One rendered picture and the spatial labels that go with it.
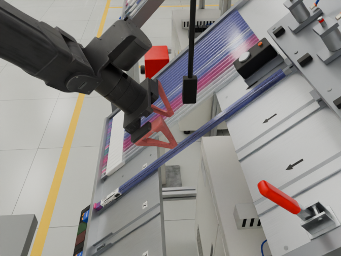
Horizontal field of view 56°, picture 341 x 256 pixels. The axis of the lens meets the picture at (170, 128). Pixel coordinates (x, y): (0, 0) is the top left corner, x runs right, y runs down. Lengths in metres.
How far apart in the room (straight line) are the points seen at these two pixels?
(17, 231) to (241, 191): 0.63
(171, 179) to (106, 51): 1.38
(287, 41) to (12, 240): 0.80
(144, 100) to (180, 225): 1.14
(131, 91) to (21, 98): 2.25
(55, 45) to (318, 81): 0.34
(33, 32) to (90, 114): 2.00
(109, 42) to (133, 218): 0.35
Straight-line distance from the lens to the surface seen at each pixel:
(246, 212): 0.87
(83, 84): 0.50
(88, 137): 2.18
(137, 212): 0.67
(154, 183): 0.67
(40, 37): 0.43
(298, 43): 0.55
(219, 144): 1.12
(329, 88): 0.45
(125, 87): 0.55
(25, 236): 0.96
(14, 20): 0.41
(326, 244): 0.40
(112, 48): 0.51
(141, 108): 0.55
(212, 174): 1.01
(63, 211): 1.78
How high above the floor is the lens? 1.33
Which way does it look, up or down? 37 degrees down
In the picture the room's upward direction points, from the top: straight up
